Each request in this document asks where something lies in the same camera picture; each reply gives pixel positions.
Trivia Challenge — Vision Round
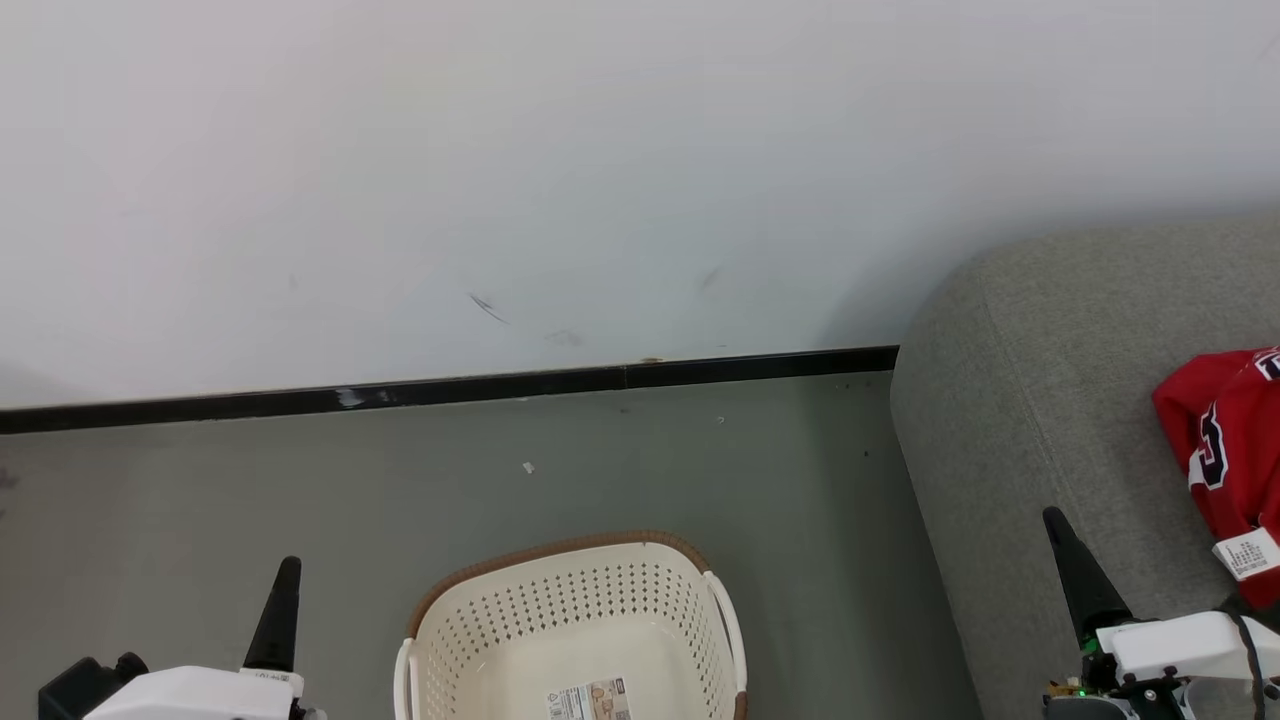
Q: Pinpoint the cream perforated laundry basket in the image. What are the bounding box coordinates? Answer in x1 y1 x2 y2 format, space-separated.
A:
393 530 749 720

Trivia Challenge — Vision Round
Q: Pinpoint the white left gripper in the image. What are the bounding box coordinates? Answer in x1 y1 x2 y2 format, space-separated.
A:
85 556 328 720

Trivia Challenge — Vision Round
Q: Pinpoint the grey fabric sofa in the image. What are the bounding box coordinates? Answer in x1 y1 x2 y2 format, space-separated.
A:
888 215 1280 720

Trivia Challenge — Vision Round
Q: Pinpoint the red basketball jersey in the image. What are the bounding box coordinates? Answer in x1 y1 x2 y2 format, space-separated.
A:
1150 345 1280 611

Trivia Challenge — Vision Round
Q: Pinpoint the white barcode hang tag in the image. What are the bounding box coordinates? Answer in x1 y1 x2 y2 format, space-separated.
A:
1212 527 1280 583

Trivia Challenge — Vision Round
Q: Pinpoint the dark grey baseboard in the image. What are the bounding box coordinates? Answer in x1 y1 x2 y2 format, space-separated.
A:
0 345 901 436

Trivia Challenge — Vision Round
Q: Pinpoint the thin black right gripper cable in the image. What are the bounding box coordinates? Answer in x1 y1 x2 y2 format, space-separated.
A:
1232 610 1269 701

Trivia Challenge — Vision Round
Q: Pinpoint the paper label sticker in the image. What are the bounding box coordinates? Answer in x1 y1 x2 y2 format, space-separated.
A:
545 677 633 720

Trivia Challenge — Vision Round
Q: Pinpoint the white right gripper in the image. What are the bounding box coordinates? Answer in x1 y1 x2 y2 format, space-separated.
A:
1042 506 1280 720

